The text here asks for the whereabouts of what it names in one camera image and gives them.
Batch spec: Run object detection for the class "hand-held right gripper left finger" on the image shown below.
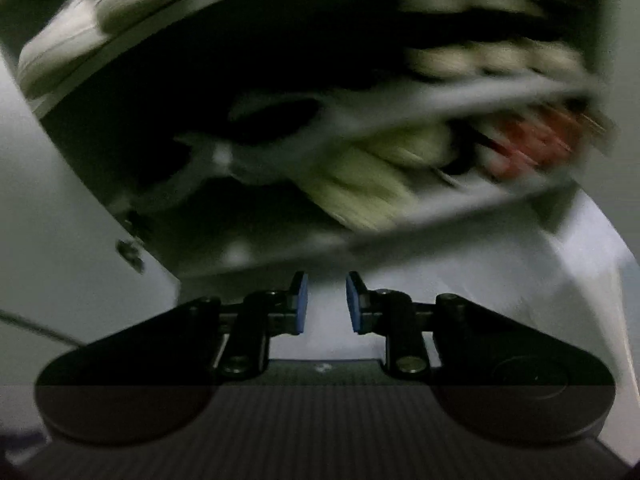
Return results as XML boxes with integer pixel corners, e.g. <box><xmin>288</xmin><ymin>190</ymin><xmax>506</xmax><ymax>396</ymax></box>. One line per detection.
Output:
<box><xmin>187</xmin><ymin>270</ymin><xmax>309</xmax><ymax>378</ymax></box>

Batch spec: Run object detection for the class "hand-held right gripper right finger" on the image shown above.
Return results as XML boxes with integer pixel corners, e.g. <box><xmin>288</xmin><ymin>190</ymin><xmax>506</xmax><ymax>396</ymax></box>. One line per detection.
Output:
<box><xmin>345</xmin><ymin>270</ymin><xmax>481</xmax><ymax>377</ymax></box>

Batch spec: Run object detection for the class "white shoe cabinet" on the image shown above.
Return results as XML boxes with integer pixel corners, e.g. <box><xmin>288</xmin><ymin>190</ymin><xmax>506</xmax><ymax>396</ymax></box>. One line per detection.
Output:
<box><xmin>0</xmin><ymin>0</ymin><xmax>621</xmax><ymax>286</ymax></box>

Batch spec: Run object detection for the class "yellow-green shoe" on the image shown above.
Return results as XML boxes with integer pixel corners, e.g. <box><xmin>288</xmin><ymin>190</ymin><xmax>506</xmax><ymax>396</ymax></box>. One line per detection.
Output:
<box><xmin>295</xmin><ymin>122</ymin><xmax>458</xmax><ymax>233</ymax></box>

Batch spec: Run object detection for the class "black and white shoe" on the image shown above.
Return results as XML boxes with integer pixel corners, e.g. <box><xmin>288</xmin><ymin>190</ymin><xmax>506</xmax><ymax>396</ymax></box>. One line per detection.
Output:
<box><xmin>172</xmin><ymin>91</ymin><xmax>361</xmax><ymax>213</ymax></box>

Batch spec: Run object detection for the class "white cabinet door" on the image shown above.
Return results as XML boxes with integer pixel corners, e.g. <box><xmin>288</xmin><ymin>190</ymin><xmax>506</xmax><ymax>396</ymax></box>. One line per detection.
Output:
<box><xmin>0</xmin><ymin>52</ymin><xmax>182</xmax><ymax>356</ymax></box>

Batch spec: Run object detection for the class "red shoe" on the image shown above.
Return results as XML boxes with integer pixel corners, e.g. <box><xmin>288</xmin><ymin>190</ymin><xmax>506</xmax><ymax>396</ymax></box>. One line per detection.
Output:
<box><xmin>475</xmin><ymin>107</ymin><xmax>593</xmax><ymax>183</ymax></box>

